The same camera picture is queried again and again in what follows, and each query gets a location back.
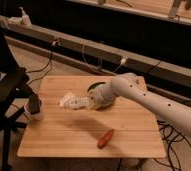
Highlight dark object in cup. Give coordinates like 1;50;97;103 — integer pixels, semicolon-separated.
28;94;40;114

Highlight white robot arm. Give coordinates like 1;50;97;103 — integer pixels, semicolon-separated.
66;73;191;138

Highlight white cable on beam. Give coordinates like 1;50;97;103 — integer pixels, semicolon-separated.
80;39;128;76

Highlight small white bottle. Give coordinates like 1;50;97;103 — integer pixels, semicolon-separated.
59;92;75;107

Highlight long grey beam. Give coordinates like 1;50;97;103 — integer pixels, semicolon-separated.
0;15;191;89

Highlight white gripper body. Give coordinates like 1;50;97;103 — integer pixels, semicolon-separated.
89;83;116;110

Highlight black chair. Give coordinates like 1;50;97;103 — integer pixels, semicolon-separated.
0;26;34;171

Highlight green ceramic bowl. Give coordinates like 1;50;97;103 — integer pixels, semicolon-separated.
87;82;105;93

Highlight white clamp on beam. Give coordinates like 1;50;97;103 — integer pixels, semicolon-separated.
7;7;32;27

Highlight black floor cables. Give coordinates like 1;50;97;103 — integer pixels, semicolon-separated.
154;119;191;171

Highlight wooden table board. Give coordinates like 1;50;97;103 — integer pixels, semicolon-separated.
18;76;166;158

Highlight black cable left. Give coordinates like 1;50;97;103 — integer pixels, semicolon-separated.
24;39;61;86

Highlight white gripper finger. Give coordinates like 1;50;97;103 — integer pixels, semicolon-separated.
67;104;93;110
69;96;92;104

